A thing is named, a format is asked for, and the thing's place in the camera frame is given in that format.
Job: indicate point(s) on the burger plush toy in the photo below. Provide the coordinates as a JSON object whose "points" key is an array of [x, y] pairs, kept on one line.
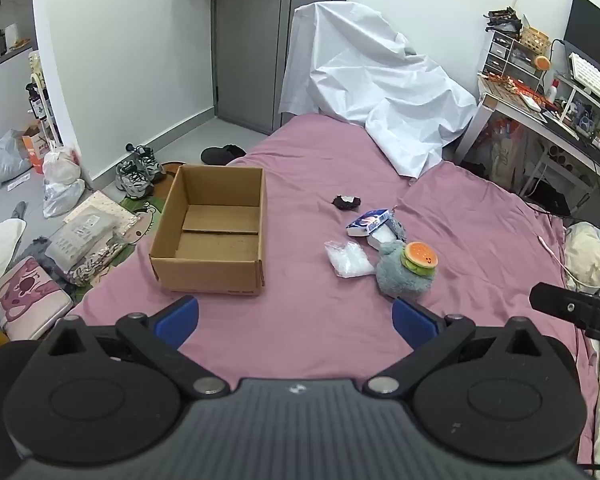
{"points": [[420, 259]]}

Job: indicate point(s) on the white cover sheet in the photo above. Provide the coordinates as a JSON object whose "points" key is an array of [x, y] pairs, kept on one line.
{"points": [[360, 75]]}

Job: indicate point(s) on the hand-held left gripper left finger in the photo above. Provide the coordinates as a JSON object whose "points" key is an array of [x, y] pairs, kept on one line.
{"points": [[177, 322]]}

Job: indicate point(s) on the black stitched plush toy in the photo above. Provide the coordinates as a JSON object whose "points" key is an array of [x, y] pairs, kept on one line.
{"points": [[345, 202]]}

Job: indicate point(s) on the white desk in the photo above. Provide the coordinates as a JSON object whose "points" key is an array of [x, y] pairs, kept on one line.
{"points": [[560, 135]]}

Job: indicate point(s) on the green cartoon floor mat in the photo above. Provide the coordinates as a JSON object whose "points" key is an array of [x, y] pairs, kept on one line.
{"points": [[145, 220]]}

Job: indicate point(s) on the wicker basket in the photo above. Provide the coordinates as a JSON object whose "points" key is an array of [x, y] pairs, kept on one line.
{"points": [[535, 41]]}

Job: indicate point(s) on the white bottle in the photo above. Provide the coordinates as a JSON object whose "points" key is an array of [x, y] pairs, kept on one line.
{"points": [[553, 91]]}

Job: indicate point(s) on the grey plush toy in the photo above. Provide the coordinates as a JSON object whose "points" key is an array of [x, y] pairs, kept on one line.
{"points": [[397, 277]]}

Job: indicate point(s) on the brown cardboard box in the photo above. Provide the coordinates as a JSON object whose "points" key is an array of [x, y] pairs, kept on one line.
{"points": [[220, 247]]}

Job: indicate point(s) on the floral quilt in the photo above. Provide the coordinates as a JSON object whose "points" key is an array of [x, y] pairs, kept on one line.
{"points": [[590, 255]]}

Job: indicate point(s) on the white soft packet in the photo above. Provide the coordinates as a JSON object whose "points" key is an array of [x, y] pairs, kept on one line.
{"points": [[382, 236]]}

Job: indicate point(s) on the orange round lamp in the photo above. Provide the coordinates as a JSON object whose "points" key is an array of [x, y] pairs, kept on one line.
{"points": [[543, 62]]}

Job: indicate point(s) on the grey door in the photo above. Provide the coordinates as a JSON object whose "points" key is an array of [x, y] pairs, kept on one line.
{"points": [[250, 45]]}

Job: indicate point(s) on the clear plastic bag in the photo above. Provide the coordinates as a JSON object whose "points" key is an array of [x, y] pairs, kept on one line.
{"points": [[349, 259]]}

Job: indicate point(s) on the black slipper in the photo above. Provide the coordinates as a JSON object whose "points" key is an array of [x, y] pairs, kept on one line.
{"points": [[222, 153]]}

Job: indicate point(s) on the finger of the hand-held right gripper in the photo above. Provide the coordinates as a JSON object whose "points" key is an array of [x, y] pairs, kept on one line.
{"points": [[570, 305]]}

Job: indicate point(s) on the patterned plastic bag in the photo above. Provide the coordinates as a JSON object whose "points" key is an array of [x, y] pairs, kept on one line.
{"points": [[97, 262]]}

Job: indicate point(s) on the black monitor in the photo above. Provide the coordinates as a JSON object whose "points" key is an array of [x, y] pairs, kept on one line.
{"points": [[590, 25]]}

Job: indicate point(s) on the pink bed sheet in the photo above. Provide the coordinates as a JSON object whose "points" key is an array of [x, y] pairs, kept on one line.
{"points": [[305, 170]]}

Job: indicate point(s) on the beige paper bag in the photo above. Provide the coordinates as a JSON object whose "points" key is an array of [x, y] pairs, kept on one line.
{"points": [[505, 150]]}

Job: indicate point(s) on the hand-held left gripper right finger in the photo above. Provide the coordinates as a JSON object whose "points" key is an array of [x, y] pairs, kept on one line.
{"points": [[412, 322]]}

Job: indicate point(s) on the orange carton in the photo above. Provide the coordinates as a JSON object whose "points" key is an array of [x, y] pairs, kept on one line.
{"points": [[36, 145]]}

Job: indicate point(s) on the white keyboard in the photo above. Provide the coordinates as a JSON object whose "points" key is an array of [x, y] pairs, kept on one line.
{"points": [[592, 77]]}

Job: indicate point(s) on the pink cartoon cushion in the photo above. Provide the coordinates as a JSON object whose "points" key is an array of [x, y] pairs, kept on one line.
{"points": [[25, 295]]}

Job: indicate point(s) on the grey wrapped parcel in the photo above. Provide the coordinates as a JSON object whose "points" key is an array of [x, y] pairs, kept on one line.
{"points": [[80, 237]]}

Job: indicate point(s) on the blue tissue packet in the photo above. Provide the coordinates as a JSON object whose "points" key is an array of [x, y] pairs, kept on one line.
{"points": [[366, 222]]}

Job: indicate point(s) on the grey plastic bag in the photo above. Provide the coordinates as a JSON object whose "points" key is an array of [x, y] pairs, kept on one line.
{"points": [[7, 157]]}

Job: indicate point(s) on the beige dotted flat box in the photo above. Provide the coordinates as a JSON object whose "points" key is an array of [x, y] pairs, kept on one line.
{"points": [[100, 206]]}

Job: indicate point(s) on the white drawer organiser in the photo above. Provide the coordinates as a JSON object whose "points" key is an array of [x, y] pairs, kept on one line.
{"points": [[505, 57]]}

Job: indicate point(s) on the grey white sneaker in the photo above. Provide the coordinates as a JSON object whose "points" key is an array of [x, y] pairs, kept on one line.
{"points": [[131, 180], [150, 162]]}

